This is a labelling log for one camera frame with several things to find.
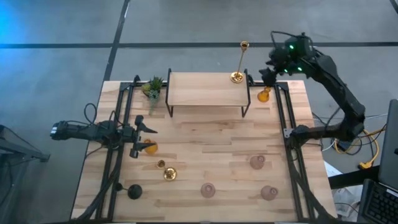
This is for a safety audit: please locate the black metal stand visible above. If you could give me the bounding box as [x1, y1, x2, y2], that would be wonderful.
[0, 124, 50, 224]

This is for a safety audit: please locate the yellow cable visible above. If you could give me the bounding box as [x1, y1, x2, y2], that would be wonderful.
[334, 124, 388, 170]

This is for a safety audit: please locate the black aluminium rig frame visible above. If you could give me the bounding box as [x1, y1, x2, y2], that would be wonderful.
[70, 74, 338, 223]

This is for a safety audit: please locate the amber ribbed glass candle holder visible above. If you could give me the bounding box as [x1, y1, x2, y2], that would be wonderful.
[257, 86, 272, 103]
[143, 139, 159, 156]

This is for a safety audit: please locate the pink ribbed glass candle holder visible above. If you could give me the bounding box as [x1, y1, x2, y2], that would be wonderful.
[200, 182, 216, 199]
[260, 185, 279, 202]
[249, 154, 266, 170]

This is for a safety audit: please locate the black cable bundle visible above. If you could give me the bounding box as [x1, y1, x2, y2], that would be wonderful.
[74, 146, 122, 222]

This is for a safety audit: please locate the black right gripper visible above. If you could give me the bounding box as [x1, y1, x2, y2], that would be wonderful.
[259, 30, 317, 88]

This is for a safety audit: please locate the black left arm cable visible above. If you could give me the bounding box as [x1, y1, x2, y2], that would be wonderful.
[83, 102, 99, 126]

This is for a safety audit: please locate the tall gold candlestick holder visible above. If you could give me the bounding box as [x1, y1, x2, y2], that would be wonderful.
[229, 40, 250, 84]
[156, 159, 178, 182]

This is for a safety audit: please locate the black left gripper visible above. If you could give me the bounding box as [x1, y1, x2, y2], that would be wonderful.
[123, 114, 158, 159]

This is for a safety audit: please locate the wooden shelf with black frame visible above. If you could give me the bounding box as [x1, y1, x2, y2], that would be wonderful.
[165, 68, 252, 119]

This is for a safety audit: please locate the black power adapter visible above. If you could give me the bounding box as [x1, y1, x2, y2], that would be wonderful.
[335, 139, 352, 152]

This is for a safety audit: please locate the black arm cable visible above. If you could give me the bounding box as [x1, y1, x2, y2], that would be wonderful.
[270, 30, 299, 47]
[83, 102, 99, 126]

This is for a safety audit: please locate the white paper sheet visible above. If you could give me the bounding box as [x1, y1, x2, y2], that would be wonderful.
[325, 161, 363, 218]

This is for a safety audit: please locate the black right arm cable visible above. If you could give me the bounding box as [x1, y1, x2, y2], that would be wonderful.
[270, 30, 299, 47]

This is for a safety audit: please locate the black ball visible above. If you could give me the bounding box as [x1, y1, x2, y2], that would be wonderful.
[114, 182, 143, 200]

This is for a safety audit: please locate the black computer keyboard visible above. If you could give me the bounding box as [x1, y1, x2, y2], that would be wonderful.
[357, 179, 398, 224]

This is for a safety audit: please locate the large flat computer monitor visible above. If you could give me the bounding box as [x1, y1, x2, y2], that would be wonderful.
[377, 98, 398, 191]

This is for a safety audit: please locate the green potted succulent plant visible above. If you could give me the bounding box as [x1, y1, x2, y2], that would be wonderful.
[141, 76, 165, 116]

